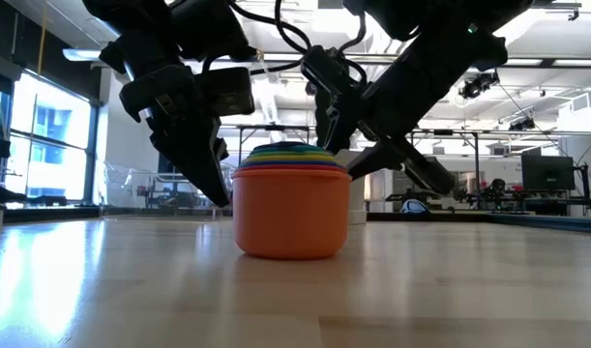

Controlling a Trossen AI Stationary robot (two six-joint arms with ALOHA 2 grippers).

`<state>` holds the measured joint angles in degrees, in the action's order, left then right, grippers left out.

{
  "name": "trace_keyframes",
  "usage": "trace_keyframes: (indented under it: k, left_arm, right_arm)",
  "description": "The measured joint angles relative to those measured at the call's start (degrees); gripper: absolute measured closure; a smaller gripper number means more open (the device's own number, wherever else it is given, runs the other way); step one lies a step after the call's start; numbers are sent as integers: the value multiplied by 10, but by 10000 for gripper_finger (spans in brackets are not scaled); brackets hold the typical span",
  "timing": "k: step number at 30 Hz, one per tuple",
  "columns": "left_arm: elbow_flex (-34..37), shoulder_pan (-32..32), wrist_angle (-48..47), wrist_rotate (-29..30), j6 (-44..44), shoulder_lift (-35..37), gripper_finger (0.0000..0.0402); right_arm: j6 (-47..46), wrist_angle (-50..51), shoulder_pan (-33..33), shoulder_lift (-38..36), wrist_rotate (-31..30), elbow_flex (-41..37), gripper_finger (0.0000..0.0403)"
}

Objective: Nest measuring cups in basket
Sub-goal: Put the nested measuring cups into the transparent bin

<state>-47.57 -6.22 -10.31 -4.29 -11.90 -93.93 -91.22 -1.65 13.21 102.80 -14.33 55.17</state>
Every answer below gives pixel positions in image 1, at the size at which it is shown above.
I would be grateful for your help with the black ceiling-mounted device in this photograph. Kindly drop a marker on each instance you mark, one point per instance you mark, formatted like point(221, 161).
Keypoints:
point(476, 86)

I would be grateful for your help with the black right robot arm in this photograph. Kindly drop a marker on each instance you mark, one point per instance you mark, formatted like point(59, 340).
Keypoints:
point(445, 29)

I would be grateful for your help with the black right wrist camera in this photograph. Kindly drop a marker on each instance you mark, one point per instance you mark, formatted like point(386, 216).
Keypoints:
point(333, 70)

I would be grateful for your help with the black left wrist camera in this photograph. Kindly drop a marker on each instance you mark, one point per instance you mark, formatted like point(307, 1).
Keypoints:
point(226, 92)

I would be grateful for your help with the black aluminium table frame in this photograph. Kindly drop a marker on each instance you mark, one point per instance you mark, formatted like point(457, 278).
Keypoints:
point(58, 212)

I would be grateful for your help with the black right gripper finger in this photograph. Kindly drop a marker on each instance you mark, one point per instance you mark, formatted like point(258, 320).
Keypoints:
point(344, 116)
point(372, 159)

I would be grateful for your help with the ceiling light panel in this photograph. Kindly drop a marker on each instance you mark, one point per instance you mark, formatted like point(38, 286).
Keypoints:
point(82, 54)

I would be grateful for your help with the red measuring cup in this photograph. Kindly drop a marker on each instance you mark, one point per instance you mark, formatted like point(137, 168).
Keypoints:
point(290, 212)

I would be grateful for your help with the black computer monitor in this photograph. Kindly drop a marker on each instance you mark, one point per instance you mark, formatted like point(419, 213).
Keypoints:
point(546, 173)

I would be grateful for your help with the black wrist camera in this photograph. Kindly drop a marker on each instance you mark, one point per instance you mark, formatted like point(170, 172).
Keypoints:
point(333, 70)
point(226, 92)

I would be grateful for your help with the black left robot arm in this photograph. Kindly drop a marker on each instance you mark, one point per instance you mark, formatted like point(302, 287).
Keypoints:
point(145, 29)

